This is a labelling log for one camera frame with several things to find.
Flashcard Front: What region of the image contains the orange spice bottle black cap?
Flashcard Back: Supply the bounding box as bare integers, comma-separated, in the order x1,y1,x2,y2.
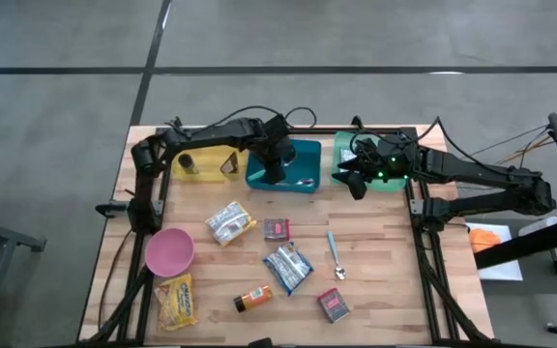
232,283,274,313

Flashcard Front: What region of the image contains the yellow and silver ramen packet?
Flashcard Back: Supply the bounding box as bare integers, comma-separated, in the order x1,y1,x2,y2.
204,200,258,247

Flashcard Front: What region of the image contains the yellow Maruchan ramen packet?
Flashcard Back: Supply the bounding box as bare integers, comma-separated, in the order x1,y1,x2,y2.
154,273,199,333

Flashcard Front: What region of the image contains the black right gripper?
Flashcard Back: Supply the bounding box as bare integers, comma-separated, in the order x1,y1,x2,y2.
331,136,423,201

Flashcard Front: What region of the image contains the brown snack pouch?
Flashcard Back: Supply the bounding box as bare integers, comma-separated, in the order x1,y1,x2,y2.
219,152,241,176

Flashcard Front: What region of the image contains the pink plastic bowl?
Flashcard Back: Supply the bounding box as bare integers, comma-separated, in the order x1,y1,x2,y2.
143,227,196,278

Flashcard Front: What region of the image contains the dark table edge cable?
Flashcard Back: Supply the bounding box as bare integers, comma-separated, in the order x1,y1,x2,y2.
97,229,133,330

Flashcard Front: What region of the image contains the small red candy packet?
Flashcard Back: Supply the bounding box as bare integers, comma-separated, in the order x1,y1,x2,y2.
262,217,291,243

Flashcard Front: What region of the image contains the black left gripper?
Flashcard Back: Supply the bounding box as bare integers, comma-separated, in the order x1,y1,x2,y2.
247,114,298,186

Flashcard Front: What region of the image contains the orange cloth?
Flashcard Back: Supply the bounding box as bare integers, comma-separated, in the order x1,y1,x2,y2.
468,227,503,254

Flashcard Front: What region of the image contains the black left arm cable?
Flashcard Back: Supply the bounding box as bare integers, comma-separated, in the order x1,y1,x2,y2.
164,104,318,139

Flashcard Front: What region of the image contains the white paper sheet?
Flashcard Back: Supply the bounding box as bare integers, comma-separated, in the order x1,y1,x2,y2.
465,221,524,282

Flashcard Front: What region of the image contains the translucent green plastic bin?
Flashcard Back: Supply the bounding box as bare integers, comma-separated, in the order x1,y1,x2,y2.
330,130,408,193

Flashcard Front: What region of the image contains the clear bottle black cap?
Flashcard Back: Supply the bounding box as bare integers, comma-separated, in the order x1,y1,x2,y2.
177,152,200,176

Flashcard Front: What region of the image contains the red patterned spice tin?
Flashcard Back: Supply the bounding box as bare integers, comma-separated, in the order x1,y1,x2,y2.
316,287,352,324

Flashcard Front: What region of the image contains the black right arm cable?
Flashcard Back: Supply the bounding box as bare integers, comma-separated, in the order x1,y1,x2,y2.
348,115,454,156

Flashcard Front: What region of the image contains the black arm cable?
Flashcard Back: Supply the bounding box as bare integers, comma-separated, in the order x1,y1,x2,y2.
164,104,318,139
348,115,454,156

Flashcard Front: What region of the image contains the light-blue-handled metal spoon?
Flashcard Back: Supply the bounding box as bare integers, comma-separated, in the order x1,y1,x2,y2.
326,230,348,281

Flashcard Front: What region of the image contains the blue plastic bin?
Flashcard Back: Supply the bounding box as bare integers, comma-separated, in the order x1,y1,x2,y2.
244,138,323,194

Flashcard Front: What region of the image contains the blue ramen packet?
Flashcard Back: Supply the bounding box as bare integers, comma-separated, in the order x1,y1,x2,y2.
262,241,315,297

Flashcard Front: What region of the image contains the yellow plastic bin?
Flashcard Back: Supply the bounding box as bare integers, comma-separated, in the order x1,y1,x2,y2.
171,144,250,184

